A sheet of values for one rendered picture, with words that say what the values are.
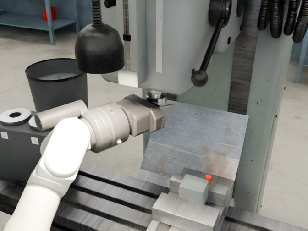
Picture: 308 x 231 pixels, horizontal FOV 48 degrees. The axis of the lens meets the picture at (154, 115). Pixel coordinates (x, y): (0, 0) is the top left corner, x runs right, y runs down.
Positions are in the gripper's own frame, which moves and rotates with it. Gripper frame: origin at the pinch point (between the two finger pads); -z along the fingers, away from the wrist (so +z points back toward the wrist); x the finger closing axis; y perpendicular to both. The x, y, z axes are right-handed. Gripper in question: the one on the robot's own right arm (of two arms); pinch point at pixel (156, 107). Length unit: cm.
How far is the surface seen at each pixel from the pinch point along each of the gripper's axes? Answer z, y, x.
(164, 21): 6.2, -21.8, -8.7
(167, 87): 5.6, -9.6, -9.5
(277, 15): -25.8, -19.0, -11.2
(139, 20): 10.2, -22.2, -6.8
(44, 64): -62, 63, 211
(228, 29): -16.0, -16.5, -5.7
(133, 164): -82, 123, 120
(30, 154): 19.4, 21.7, 32.6
